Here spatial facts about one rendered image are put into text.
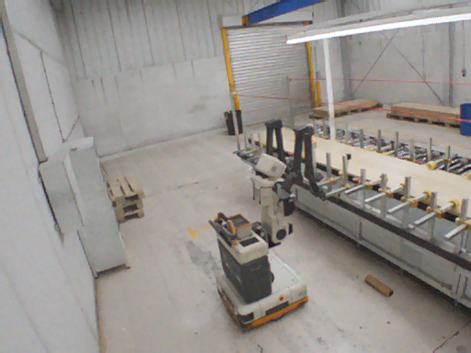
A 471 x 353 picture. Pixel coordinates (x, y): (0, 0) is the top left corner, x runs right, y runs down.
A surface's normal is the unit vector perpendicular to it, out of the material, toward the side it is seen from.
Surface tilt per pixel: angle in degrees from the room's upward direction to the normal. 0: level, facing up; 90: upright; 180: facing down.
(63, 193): 90
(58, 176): 90
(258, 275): 90
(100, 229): 90
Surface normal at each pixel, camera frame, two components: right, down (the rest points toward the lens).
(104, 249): 0.40, 0.25
